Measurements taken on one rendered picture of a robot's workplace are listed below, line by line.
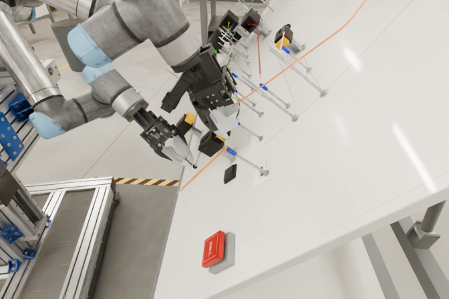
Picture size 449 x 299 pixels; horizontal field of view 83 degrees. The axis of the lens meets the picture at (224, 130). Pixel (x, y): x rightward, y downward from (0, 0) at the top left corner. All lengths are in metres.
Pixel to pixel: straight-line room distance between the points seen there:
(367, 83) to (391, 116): 0.09
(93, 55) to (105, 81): 0.21
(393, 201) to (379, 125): 0.11
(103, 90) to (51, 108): 0.14
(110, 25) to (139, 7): 0.06
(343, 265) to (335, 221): 0.54
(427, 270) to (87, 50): 0.79
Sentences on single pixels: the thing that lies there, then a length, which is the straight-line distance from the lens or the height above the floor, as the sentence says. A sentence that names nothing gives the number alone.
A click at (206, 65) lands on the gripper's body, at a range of 0.49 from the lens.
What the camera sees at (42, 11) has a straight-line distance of 5.90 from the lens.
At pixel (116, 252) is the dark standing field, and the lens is 1.86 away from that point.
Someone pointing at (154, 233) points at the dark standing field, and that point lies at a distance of 1.86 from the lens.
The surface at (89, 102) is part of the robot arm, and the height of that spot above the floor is 1.20.
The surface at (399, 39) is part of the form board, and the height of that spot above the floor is 1.43.
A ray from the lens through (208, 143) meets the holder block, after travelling 0.61.
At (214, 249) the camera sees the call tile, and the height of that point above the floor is 1.12.
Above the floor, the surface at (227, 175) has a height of 1.10.
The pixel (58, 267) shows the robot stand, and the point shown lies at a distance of 1.70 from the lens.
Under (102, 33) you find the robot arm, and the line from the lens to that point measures 0.48.
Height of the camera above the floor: 1.56
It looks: 38 degrees down
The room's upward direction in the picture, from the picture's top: straight up
